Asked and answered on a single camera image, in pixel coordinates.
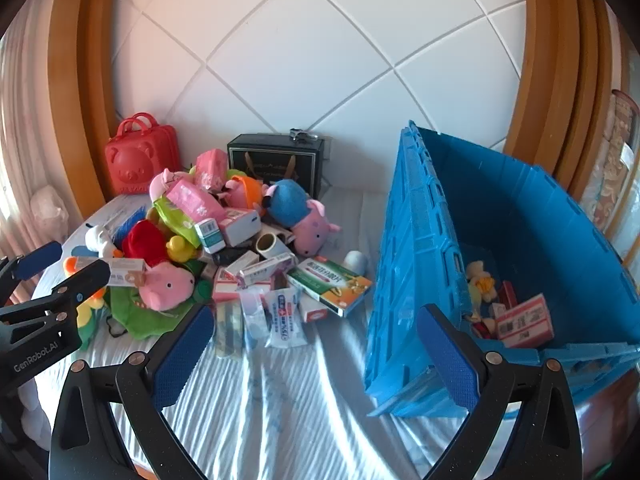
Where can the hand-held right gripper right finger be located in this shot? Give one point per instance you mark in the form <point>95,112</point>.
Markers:
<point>445,355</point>

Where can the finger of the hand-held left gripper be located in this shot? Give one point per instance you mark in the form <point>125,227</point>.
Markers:
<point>90,279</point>
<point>35,261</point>

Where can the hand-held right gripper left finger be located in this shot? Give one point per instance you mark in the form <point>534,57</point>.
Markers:
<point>182,355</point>

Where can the blue plastic crate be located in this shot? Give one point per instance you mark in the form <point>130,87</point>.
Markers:
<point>415,240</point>

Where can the orange white medicine box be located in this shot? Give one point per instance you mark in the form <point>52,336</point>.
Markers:
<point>126,272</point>

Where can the white goose plush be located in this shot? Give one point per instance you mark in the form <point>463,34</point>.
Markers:
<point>100,240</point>

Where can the clear plastic packet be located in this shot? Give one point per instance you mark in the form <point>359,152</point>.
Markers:
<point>255,317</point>
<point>230,330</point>

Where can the green plush cloth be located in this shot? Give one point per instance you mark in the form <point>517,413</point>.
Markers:
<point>130,317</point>

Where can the blue plush toy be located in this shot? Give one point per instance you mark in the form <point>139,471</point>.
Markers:
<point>127,225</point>

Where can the red plush toy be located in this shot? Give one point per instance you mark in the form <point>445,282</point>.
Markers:
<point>145,242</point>

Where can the pink pig head plush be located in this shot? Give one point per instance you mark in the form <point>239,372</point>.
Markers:
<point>165,285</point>

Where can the yellow plush toy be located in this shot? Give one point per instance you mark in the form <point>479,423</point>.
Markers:
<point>482,282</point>

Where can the flat pink box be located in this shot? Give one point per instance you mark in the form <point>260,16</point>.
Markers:
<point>225,282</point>

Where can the red white medicine box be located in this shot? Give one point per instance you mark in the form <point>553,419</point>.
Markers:
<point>525,320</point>

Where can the yellow rubber duck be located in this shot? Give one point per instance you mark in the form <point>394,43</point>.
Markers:
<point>179,250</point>

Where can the pink curtain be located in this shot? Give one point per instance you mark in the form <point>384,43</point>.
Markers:
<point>20,160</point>

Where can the green tissue pack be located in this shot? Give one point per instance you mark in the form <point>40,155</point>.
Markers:
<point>175,220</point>

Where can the slim white box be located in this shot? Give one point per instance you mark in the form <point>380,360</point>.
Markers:
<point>245,260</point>

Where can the black plastic wrapper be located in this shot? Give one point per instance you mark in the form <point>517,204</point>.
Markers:
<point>235,254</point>

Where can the long pink white box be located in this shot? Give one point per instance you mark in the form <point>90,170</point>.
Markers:
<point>265,267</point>

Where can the small pink pig plush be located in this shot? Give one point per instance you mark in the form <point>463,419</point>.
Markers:
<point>162,182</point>

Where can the green white bottle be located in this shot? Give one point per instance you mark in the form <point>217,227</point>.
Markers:
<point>356,261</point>

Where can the red bear suitcase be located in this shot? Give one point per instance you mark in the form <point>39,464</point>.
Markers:
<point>140,160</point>

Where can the striped bed sheet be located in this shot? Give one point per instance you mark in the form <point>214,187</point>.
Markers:
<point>300,410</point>

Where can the pink tissue pack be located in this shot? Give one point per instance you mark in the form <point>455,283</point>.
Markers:
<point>195,202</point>
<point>211,170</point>

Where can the green orange medicine box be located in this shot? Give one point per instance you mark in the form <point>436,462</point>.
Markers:
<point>330,285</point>

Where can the small red white box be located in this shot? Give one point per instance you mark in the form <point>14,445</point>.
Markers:
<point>314,309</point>

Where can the white paper roll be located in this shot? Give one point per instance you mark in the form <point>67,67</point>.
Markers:
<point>270,246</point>

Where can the large pink white box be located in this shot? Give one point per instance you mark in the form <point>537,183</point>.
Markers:
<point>240,225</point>

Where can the pig plush orange dress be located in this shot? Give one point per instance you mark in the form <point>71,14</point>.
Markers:
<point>245,190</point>

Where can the pig plush blue shirt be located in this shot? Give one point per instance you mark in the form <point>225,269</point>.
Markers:
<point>290,202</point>

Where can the black gift box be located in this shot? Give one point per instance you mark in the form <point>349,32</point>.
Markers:
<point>272,160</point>

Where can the patterned mattress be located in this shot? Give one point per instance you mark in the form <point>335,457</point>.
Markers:
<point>617,160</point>

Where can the wooden headboard post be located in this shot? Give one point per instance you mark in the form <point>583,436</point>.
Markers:
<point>75,85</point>
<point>555,60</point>

